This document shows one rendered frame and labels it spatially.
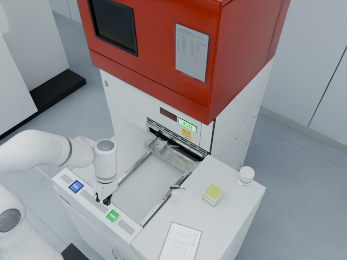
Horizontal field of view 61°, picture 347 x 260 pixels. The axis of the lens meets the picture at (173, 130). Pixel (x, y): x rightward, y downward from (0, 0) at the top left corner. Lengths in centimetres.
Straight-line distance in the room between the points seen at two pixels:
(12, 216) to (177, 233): 79
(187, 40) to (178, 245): 86
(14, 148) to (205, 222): 91
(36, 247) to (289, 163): 239
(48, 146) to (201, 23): 67
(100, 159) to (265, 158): 207
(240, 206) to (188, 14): 89
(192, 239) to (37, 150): 82
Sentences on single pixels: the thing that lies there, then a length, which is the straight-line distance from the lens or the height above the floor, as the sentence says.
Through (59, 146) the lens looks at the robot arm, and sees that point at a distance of 87.
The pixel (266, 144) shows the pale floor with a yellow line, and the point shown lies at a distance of 304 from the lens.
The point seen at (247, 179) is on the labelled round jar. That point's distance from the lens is 147.
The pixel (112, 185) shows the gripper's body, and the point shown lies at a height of 122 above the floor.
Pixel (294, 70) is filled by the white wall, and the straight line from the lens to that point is 292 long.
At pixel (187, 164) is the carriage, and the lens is 169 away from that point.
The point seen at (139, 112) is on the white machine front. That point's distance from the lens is 183.
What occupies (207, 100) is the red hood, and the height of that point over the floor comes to 138.
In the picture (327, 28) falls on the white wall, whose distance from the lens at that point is 267.
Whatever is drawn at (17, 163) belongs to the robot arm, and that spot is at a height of 166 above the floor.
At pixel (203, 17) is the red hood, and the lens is 112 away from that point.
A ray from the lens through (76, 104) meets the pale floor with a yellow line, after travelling 348.
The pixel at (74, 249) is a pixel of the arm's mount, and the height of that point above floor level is 86.
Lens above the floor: 225
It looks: 48 degrees down
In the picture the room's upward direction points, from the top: straight up
